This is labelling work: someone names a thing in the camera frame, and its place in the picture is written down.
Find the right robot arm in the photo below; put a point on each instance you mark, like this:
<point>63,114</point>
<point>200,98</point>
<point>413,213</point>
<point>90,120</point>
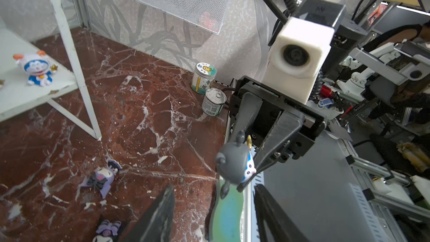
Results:
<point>346,38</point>

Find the purple dress Kuromi figure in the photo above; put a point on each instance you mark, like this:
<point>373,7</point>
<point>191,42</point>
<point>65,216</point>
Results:
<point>103,178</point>

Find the white two-tier metal shelf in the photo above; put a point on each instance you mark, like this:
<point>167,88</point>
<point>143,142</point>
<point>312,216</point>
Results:
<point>21,22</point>

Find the white hooded Doraemon figure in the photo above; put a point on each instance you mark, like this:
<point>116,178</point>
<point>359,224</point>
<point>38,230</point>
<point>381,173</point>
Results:
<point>37,66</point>

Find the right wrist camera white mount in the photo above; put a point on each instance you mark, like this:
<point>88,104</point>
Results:
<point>296,57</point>

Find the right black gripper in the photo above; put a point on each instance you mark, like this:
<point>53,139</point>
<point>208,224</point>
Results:
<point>276,123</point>

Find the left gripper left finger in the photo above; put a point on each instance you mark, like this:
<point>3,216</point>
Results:
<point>156,223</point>

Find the small grey bunny figure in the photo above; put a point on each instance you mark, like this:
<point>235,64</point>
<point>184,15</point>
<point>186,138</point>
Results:
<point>235,163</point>

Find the purple bat Kuromi figure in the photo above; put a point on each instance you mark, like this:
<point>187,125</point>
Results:
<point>107,231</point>

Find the round tape roll cartoon label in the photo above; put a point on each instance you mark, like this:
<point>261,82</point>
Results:
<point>203,76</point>

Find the green wavy sponge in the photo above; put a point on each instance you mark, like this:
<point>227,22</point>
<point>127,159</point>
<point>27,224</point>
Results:
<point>226,222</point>

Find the silver tin can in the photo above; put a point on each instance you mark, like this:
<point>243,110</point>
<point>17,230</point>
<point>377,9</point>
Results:
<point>213,102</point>

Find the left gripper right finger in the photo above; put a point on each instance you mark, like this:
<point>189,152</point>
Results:
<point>271,219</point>

